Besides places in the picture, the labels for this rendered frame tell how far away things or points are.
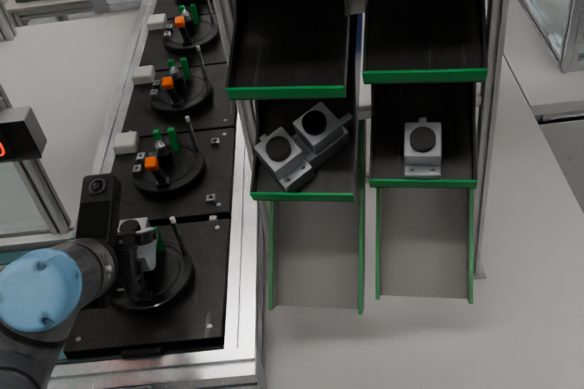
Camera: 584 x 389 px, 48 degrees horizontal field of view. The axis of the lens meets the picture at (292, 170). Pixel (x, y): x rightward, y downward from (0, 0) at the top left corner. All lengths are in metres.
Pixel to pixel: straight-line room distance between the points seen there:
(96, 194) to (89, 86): 0.95
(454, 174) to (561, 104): 0.74
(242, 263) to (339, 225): 0.21
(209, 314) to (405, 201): 0.34
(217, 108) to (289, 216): 0.48
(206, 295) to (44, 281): 0.41
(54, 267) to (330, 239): 0.42
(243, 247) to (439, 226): 0.34
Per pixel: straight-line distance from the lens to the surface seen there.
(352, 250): 0.94
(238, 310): 1.02
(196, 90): 1.42
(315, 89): 0.70
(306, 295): 0.96
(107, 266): 0.78
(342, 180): 0.83
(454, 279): 0.96
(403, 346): 1.07
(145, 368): 1.00
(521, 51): 1.70
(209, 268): 1.07
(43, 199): 1.18
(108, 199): 0.86
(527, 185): 1.33
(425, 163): 0.80
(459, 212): 0.96
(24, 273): 0.68
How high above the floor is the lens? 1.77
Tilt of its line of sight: 42 degrees down
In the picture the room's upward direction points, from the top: 9 degrees counter-clockwise
